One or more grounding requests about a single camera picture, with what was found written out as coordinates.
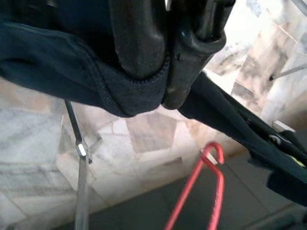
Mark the red plastic hanger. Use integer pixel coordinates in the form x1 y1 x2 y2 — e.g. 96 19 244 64
164 142 225 230

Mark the navy blue garment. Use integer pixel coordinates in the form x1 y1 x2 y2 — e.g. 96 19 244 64
0 0 171 118

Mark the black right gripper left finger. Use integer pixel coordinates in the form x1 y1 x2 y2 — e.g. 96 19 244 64
109 0 169 80

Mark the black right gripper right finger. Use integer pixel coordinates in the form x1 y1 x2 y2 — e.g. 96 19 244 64
162 0 236 110

